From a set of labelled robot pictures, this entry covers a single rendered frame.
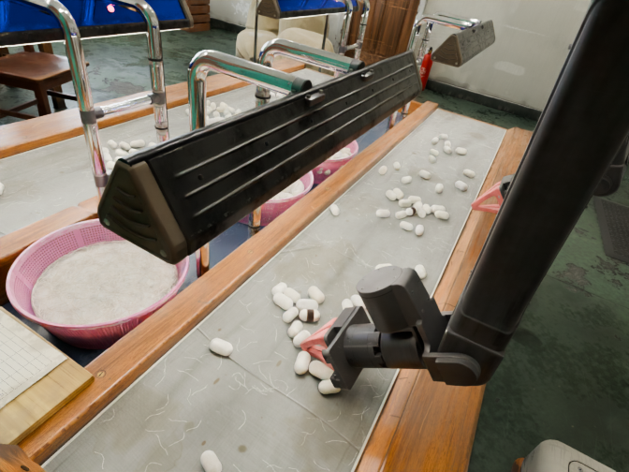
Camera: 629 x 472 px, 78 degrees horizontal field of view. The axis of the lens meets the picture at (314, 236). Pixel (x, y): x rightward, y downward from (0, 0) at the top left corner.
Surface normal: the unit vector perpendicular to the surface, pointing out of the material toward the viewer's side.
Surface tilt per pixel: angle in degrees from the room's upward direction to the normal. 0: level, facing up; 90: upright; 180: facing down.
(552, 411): 0
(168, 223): 58
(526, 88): 90
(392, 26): 90
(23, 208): 0
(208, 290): 0
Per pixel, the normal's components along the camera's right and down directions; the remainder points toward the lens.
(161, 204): 0.81, -0.08
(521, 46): -0.49, 0.47
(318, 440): 0.15, -0.79
